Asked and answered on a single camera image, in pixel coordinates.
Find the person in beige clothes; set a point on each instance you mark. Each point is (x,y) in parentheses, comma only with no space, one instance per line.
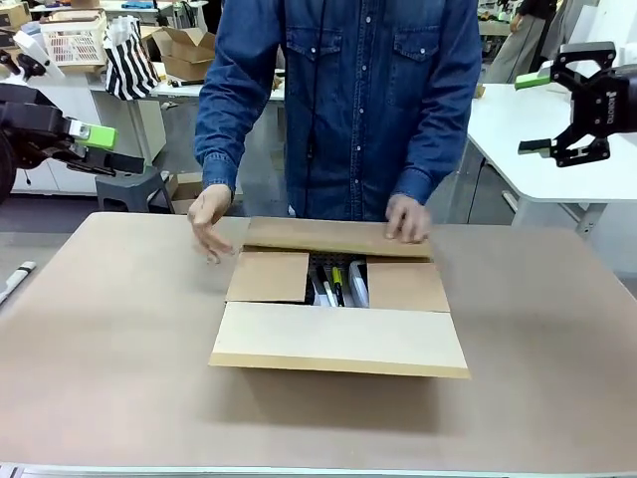
(517,45)

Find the person's left hand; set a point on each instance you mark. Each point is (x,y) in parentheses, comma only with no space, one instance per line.
(408,221)

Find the person's right hand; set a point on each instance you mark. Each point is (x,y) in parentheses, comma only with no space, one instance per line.
(209,224)

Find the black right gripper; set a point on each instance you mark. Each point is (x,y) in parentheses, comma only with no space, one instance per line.
(609,107)

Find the grey plastic stool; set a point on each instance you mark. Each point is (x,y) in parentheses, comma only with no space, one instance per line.
(129,189)

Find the small cardboard box on floor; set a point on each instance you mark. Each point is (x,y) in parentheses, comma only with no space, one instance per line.
(186,191)

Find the white table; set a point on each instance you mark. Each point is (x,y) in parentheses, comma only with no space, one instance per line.
(547,169)

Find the person's left forearm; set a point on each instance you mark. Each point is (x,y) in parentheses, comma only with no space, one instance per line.
(428,174)

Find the small wooden block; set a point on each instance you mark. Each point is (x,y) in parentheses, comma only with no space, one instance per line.
(480,91)

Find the yellow black marker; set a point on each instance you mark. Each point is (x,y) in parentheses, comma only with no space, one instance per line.
(338,281)

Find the black white striped bag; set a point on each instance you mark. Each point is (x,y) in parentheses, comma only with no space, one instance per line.
(129,65)

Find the person's right forearm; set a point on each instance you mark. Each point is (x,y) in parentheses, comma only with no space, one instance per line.
(221,159)

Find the white desk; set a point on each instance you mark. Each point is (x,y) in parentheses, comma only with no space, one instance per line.
(179,88)

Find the white flat gift item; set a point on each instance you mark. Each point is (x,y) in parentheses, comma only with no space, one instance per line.
(359,286)

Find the white black pen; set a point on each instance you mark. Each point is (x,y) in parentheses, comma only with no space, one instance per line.
(17,280)

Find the beige plastic crate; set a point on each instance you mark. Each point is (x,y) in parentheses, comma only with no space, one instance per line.
(74,42)

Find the white marker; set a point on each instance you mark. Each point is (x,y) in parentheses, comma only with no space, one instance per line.
(331,295)

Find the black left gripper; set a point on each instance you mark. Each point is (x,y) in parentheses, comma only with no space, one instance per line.
(30,124)

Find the open cardboard box on desk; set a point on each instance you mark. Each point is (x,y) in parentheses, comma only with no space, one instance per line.
(184,50)

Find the person in blue denim shirt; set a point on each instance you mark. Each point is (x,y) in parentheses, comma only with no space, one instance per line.
(358,99)

